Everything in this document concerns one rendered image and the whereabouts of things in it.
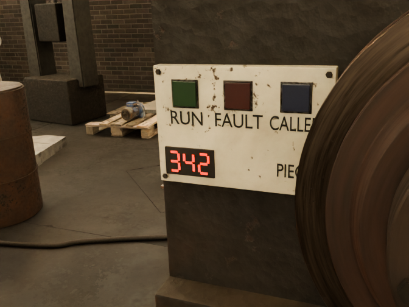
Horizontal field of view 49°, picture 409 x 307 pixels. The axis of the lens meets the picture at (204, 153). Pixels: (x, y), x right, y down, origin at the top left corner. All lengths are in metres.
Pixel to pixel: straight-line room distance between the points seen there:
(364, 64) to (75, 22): 5.32
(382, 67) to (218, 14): 0.27
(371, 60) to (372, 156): 0.09
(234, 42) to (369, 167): 0.28
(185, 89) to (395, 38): 0.31
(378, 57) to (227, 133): 0.27
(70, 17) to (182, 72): 5.10
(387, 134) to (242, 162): 0.27
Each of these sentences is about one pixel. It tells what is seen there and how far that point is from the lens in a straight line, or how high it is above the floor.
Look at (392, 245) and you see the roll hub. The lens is 0.42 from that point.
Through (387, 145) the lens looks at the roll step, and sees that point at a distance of 0.44.
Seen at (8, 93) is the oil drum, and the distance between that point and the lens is 3.07.
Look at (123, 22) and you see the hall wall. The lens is 7.67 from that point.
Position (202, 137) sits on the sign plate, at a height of 1.14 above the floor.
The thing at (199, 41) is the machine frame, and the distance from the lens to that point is 0.66.
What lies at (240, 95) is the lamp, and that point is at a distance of 0.63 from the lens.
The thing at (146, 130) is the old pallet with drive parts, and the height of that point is 0.09.
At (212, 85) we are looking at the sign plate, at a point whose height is 1.21.
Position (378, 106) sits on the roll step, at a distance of 0.45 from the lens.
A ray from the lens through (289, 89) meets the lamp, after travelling 0.61.
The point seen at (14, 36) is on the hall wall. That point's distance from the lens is 9.07.
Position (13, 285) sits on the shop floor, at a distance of 2.60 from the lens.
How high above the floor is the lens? 1.32
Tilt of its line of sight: 18 degrees down
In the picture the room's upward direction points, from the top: 2 degrees counter-clockwise
